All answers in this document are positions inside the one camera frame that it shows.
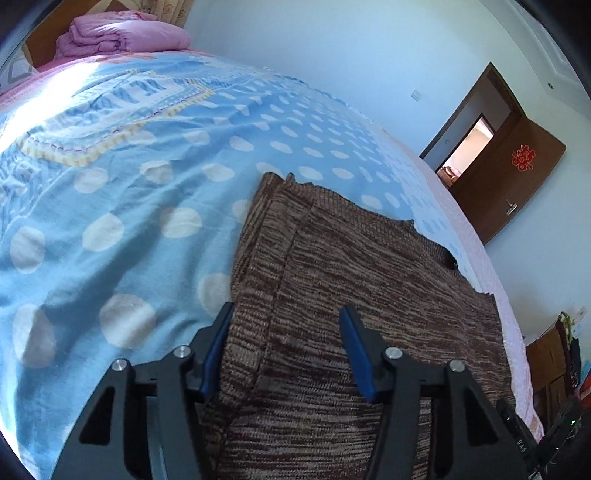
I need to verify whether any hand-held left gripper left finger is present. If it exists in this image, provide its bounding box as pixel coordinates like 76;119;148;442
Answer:
50;302;234;480

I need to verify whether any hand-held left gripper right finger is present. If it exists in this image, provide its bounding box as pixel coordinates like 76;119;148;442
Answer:
339;305;531;480

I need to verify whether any brown knitted sweater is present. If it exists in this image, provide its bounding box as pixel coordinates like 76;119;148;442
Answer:
203;172;518;480

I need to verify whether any dark cloth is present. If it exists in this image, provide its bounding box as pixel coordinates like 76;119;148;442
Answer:
569;339;582;389

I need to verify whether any polka dot bed sheet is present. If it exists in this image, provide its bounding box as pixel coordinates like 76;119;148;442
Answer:
0;48;546;480

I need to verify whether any brown wooden door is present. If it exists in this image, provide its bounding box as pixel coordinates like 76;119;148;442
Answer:
450;117;567;245

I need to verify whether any red paper door decoration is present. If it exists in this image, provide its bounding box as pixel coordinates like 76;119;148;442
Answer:
510;144;536;171

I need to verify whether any pink folded quilt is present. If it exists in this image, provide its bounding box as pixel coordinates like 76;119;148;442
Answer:
55;10;192;60

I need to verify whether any yellow floral curtain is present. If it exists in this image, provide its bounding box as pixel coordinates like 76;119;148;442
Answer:
139;0;191;28

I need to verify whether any grey patterned pillow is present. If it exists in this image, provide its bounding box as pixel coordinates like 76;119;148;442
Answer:
0;51;36;94

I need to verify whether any brown door frame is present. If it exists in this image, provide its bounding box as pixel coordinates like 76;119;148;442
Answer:
419;62;525;185

